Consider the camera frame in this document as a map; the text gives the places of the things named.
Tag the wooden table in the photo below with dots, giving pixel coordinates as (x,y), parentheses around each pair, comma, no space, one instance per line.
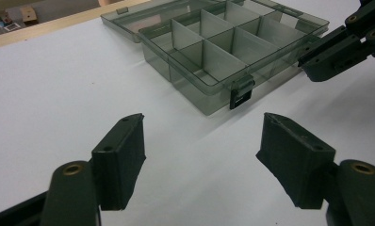
(50,28)

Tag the small white card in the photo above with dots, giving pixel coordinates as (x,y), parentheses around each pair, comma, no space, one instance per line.
(12,27)

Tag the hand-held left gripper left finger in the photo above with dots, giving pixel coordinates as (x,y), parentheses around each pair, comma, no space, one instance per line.
(119,163)

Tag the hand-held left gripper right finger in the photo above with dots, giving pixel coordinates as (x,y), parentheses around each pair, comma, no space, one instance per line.
(297,163)

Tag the beige wooden bench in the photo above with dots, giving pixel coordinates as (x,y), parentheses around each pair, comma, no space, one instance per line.
(108,2)

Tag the white table cover sheet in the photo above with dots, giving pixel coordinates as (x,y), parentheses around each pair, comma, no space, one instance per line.
(66,109)

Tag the grey transparent compartment box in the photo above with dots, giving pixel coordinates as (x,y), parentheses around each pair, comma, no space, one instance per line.
(220,62)

